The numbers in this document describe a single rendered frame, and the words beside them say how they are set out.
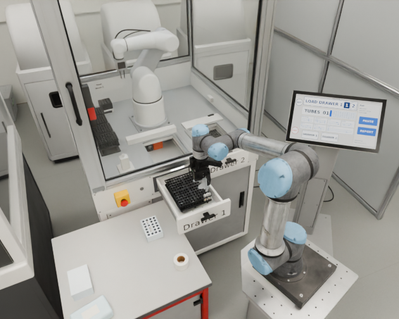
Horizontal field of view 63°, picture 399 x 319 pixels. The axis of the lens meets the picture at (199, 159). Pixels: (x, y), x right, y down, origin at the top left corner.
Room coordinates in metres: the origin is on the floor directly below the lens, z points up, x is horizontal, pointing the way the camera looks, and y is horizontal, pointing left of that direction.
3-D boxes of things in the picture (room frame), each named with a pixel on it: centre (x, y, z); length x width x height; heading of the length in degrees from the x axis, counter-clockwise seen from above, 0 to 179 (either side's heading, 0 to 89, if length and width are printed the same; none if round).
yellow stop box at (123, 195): (1.21, 0.41, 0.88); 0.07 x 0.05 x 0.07; 115
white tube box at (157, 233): (1.09, 0.25, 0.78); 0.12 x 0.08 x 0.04; 24
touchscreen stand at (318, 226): (1.63, -0.80, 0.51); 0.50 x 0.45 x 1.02; 164
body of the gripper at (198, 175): (1.18, 0.00, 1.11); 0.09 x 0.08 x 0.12; 115
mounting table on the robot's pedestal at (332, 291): (0.83, -0.40, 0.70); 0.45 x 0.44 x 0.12; 41
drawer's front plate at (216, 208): (1.08, -0.02, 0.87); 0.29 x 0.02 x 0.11; 115
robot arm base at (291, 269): (0.85, -0.38, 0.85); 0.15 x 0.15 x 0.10
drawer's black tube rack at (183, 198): (1.26, 0.07, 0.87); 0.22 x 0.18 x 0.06; 25
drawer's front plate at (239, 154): (1.50, -0.17, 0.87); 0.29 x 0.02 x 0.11; 115
